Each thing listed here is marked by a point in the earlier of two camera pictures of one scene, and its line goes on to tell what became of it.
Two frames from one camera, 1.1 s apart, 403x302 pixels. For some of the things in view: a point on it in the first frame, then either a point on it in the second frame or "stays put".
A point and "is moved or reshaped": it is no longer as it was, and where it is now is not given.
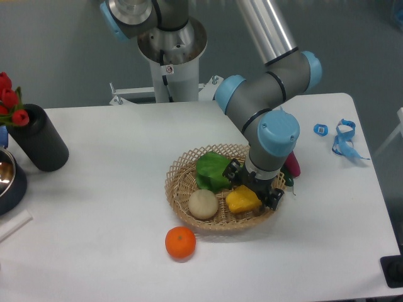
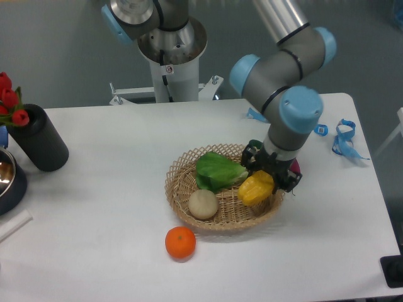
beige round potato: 203,204 stays put
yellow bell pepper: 242,199 is moved or reshaped
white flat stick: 15,223 stays put
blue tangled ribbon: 342,144 stays put
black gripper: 234,171 → 278,168
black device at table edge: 392,268 stays put
